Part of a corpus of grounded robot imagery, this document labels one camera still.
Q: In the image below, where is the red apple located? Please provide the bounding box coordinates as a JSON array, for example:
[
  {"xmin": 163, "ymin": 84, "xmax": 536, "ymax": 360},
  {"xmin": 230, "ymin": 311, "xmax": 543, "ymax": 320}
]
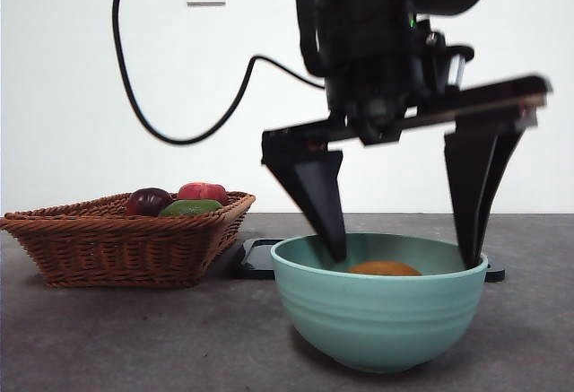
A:
[{"xmin": 177, "ymin": 181, "xmax": 229, "ymax": 205}]

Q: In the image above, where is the dark purple plum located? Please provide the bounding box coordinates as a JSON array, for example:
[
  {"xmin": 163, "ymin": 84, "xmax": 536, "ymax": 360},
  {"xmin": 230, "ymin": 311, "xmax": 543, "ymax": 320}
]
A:
[{"xmin": 125, "ymin": 187, "xmax": 174, "ymax": 217}]

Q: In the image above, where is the dark teal plastic tray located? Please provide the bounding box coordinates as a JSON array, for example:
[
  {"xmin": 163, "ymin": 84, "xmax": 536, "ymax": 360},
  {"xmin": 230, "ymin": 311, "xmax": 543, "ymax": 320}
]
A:
[{"xmin": 236, "ymin": 238, "xmax": 507, "ymax": 283}]

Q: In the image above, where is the green fruit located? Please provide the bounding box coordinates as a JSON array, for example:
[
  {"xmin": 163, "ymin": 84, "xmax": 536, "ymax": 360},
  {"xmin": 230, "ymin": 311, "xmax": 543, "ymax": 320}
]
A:
[{"xmin": 158, "ymin": 198, "xmax": 224, "ymax": 218}]

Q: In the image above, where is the pale grey camera box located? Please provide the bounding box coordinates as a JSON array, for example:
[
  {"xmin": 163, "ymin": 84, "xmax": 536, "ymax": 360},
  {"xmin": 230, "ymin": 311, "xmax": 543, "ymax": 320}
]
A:
[{"xmin": 448, "ymin": 44, "xmax": 475, "ymax": 91}]

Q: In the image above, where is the teal ceramic bowl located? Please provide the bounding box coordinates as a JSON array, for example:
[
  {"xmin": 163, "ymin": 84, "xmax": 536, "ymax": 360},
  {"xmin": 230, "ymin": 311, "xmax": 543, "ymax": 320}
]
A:
[{"xmin": 270, "ymin": 232, "xmax": 489, "ymax": 374}]

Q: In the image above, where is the brown wicker basket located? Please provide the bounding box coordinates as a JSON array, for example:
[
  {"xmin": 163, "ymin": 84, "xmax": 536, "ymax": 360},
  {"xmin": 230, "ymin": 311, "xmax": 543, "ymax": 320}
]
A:
[{"xmin": 0, "ymin": 190, "xmax": 257, "ymax": 289}]

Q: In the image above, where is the black cable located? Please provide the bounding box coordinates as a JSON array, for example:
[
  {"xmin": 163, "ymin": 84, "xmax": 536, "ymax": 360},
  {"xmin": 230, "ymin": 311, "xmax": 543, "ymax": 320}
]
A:
[{"xmin": 111, "ymin": 0, "xmax": 326, "ymax": 146}]

